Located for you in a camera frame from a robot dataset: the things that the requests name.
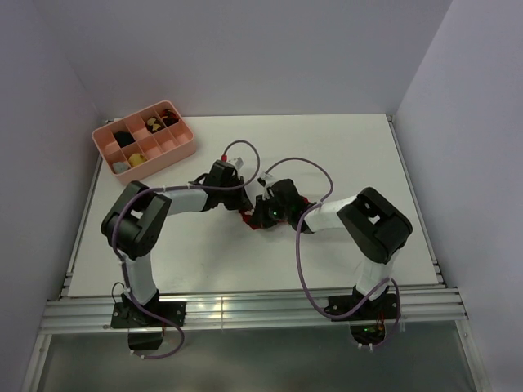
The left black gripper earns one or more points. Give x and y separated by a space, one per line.
242 201

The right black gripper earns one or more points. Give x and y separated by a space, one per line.
261 216

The red Santa sock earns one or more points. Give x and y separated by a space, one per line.
247 216

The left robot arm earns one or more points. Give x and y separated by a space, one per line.
134 223

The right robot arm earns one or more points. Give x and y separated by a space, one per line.
375 226

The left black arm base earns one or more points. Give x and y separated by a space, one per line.
145 333

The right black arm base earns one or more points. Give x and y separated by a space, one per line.
373 322

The dark red-black rolled sock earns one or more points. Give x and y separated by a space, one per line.
169 117

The yellow rolled sock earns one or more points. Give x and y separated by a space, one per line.
136 159

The pink plastic divided organizer box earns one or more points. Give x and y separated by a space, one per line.
162 149

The brown and cream rolled sock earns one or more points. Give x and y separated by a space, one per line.
153 125

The grey rolled sock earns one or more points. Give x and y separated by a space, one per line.
120 167

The black rolled sock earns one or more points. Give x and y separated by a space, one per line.
124 138

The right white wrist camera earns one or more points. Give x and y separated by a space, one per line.
266 180

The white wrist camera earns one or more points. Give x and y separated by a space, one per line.
266 180
228 162

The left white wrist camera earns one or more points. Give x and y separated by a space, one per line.
228 162

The aluminium front frame rail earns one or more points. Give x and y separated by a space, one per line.
246 310

